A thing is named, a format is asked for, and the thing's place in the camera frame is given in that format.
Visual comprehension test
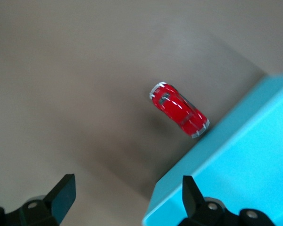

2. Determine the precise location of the blue plastic box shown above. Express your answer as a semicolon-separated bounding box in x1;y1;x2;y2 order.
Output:
141;73;283;226

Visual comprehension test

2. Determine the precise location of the red beetle toy car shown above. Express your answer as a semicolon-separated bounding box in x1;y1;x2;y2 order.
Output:
148;81;210;139

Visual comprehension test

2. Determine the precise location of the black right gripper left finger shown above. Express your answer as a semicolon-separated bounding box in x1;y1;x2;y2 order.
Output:
0;173;77;226

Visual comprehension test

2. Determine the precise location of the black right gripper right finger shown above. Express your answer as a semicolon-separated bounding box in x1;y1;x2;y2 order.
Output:
178;175;279;226

